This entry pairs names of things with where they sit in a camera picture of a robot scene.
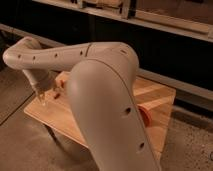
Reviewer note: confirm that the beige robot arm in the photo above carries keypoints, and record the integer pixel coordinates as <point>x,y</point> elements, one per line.
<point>100,95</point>

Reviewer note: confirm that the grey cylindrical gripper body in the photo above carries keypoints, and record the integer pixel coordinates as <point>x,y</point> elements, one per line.
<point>40,80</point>

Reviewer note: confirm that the thin gripper finger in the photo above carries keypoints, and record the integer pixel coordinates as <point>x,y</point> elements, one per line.
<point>41,98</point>

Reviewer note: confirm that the red round bowl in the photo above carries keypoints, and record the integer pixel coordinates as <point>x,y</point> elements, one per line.
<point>145,116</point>

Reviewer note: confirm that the wooden shelf unit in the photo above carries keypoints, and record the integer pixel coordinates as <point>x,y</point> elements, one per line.
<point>175,51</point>

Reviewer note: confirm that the wooden table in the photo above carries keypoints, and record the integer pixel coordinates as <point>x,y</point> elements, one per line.
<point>155,98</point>

